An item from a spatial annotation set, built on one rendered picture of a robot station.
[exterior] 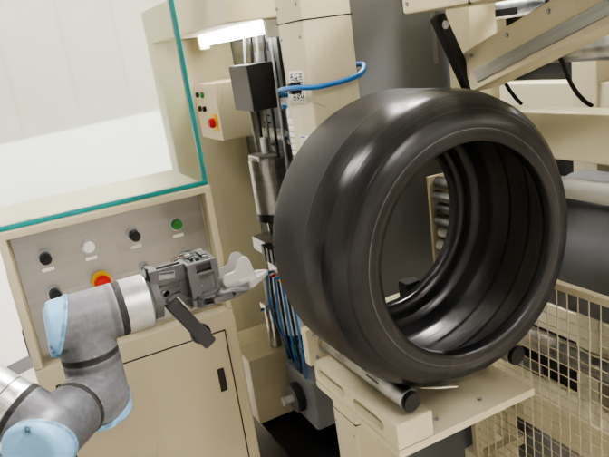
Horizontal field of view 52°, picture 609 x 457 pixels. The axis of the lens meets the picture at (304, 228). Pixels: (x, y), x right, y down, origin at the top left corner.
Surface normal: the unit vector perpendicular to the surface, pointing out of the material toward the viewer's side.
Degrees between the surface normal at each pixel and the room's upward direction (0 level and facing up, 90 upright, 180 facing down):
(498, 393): 0
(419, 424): 90
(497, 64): 90
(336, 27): 90
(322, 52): 90
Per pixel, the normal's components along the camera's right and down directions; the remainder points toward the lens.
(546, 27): -0.88, 0.25
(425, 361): 0.37, 0.36
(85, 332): 0.41, 0.15
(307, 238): -0.89, -0.01
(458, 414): -0.14, -0.95
